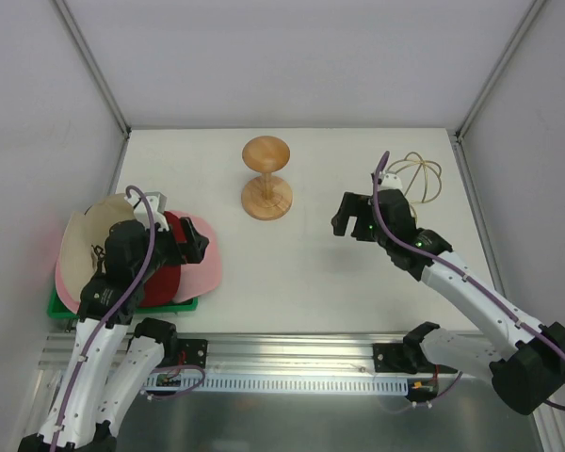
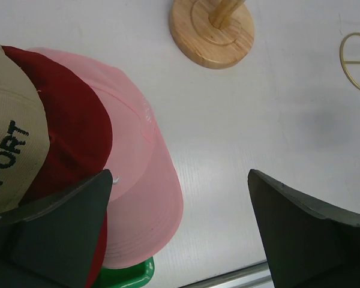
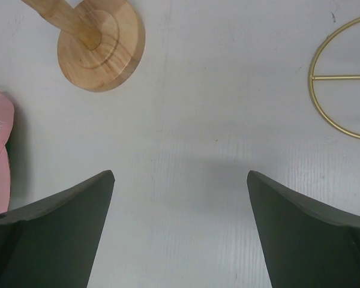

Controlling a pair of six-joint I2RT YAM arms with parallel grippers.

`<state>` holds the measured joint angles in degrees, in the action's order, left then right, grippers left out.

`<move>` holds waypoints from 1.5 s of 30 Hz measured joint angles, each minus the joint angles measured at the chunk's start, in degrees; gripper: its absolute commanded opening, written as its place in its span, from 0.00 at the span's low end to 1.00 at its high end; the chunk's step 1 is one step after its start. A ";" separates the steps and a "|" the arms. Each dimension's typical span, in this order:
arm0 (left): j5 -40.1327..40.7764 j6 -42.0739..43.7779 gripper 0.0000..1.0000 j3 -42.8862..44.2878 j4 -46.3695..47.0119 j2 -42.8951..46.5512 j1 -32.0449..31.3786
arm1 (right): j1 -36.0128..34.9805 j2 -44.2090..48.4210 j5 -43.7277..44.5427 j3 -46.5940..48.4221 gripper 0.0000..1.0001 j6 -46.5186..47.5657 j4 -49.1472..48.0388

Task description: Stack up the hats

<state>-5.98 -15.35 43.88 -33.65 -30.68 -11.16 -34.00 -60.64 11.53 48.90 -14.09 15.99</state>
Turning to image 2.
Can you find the wooden hat stand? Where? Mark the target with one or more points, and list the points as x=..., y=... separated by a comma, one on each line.
x=213, y=34

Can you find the pink cap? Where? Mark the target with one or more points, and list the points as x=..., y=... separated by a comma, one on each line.
x=146, y=204

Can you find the aluminium rail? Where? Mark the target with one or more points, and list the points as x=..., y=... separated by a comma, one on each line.
x=257, y=275

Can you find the gold wire sphere stand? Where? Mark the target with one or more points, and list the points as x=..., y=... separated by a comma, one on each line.
x=344, y=63

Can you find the dark red cap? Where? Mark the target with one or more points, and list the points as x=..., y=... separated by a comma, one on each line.
x=79, y=128

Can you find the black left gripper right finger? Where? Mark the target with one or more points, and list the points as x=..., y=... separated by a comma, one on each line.
x=307, y=242

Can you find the green plastic tray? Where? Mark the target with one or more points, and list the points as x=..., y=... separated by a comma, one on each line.
x=133, y=277

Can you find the beige sport cap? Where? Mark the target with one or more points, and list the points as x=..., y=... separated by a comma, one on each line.
x=24, y=139

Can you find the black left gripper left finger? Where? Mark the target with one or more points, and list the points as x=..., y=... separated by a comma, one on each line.
x=51, y=242

